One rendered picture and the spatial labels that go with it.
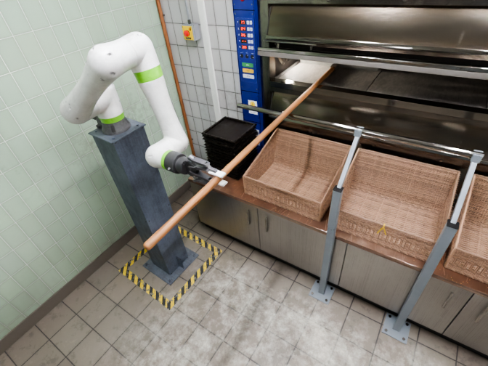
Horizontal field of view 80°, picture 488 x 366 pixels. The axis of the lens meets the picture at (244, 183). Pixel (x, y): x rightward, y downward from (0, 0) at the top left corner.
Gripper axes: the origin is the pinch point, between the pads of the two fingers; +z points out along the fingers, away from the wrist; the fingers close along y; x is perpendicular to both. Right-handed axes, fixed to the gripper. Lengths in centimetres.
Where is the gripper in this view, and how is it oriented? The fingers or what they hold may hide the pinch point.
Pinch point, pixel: (218, 177)
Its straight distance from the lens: 118.9
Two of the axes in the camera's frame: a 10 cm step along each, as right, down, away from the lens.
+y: 0.8, 7.6, 6.4
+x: -5.4, 5.7, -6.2
